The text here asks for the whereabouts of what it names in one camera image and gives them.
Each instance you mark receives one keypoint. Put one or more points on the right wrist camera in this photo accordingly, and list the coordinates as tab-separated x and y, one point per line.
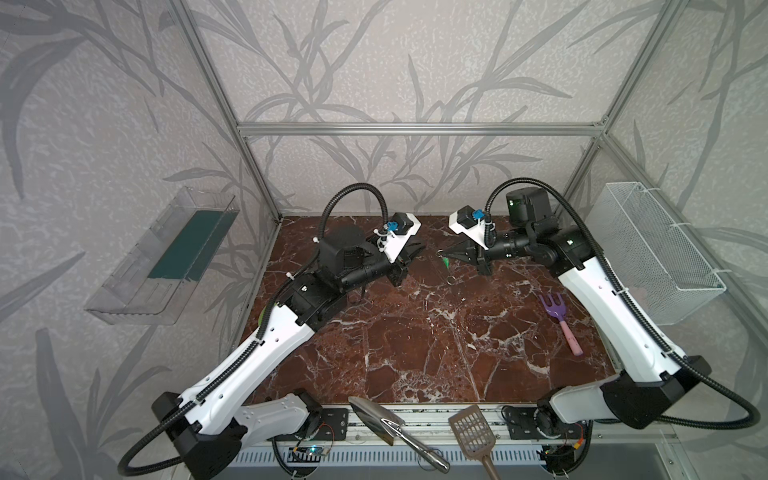
473	223

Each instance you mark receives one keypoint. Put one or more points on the purple hand rake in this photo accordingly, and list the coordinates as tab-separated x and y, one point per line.
556	308

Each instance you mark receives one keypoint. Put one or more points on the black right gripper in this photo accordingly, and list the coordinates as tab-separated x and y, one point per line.
480	255

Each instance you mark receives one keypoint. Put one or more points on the clear plastic wall bin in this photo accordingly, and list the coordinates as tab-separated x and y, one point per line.
157	278

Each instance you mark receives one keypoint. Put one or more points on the aluminium frame crossbar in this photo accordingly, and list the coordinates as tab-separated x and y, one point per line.
420	129

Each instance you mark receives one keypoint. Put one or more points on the aluminium frame post right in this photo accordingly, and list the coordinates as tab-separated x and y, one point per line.
664	16

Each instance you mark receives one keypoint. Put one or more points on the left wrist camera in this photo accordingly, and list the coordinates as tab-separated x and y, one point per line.
394	235

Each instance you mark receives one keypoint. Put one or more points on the steel garden trowel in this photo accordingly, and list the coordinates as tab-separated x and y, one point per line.
389	427

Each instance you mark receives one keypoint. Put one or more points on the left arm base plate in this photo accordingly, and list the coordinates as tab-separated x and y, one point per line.
333	426

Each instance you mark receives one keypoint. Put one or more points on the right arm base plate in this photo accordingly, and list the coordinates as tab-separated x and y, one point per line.
533	423

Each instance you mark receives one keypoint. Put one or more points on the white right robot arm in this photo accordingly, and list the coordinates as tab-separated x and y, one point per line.
649	382

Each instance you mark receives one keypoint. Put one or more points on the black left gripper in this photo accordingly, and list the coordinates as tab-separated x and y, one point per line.
396	268

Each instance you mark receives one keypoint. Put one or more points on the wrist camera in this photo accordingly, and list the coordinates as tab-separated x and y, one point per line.
394	235
473	223

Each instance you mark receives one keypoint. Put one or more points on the aluminium frame post left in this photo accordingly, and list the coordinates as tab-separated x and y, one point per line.
185	20

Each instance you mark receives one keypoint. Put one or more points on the aluminium frame post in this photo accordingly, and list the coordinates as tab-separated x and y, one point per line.
185	20
664	16

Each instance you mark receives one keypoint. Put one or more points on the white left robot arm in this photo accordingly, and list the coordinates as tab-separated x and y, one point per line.
208	423

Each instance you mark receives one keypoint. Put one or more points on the brown slotted scoop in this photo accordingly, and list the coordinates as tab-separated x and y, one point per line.
475	437

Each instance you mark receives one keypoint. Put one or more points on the white wire mesh basket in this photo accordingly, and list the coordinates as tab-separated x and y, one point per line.
653	257

